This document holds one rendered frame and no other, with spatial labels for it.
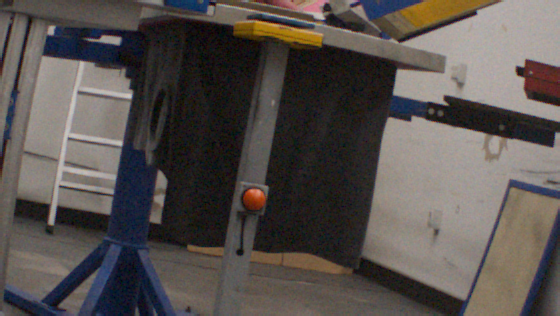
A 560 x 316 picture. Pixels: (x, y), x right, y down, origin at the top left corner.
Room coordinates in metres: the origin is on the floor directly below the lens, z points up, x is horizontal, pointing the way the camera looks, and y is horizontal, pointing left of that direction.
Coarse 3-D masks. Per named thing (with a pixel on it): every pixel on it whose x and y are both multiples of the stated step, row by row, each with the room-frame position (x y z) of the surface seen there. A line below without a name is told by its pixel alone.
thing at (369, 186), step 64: (192, 64) 2.52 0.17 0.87; (256, 64) 2.55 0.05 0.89; (320, 64) 2.59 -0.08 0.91; (384, 64) 2.63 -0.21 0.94; (192, 128) 2.53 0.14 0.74; (320, 128) 2.61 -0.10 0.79; (384, 128) 2.65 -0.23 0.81; (192, 192) 2.55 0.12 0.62; (320, 192) 2.62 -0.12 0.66; (320, 256) 2.63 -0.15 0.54
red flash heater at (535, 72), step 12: (528, 60) 3.39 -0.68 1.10; (528, 72) 3.39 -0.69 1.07; (540, 72) 3.38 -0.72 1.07; (552, 72) 3.37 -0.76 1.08; (528, 84) 3.40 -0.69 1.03; (540, 84) 3.39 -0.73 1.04; (552, 84) 3.38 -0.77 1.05; (528, 96) 3.68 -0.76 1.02; (540, 96) 3.75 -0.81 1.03; (552, 96) 3.38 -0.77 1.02
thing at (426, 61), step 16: (144, 16) 2.64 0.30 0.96; (160, 16) 2.49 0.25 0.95; (176, 16) 2.42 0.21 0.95; (192, 16) 2.42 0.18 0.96; (208, 16) 2.43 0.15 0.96; (224, 16) 2.44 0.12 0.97; (240, 16) 2.45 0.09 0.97; (320, 32) 2.49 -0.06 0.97; (336, 32) 2.50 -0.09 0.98; (352, 32) 2.51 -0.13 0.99; (352, 48) 2.51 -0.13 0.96; (368, 48) 2.52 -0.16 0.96; (384, 48) 2.53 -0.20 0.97; (400, 48) 2.54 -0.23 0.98; (416, 48) 2.55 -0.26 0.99; (416, 64) 2.55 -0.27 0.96; (432, 64) 2.56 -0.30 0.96
